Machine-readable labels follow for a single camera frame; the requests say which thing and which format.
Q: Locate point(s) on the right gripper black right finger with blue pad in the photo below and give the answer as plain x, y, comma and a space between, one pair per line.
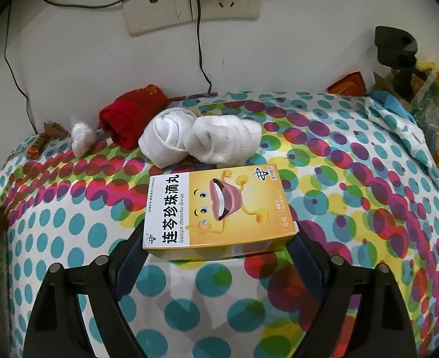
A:
382, 327

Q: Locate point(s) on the white wall socket plate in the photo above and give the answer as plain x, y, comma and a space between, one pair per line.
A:
146, 16

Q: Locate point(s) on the red candy wrapper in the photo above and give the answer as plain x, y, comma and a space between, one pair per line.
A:
36, 149

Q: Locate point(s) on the white sock pair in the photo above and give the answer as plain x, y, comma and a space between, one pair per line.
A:
162, 141

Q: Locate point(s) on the colourful polka dot bedsheet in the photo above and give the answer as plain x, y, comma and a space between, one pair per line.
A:
354, 177

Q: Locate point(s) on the yellow cartoon medicine box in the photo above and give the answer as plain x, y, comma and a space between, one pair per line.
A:
217, 214

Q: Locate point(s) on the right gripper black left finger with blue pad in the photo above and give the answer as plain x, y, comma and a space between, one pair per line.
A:
56, 327

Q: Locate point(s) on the red envelope packet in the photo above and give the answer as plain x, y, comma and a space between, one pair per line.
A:
350, 85

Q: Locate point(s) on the small white sock ball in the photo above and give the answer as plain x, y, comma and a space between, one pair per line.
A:
83, 137

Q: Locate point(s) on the red rolled sock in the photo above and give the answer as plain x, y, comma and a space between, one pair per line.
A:
125, 119

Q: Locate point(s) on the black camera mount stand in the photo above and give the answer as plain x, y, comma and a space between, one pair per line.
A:
396, 49

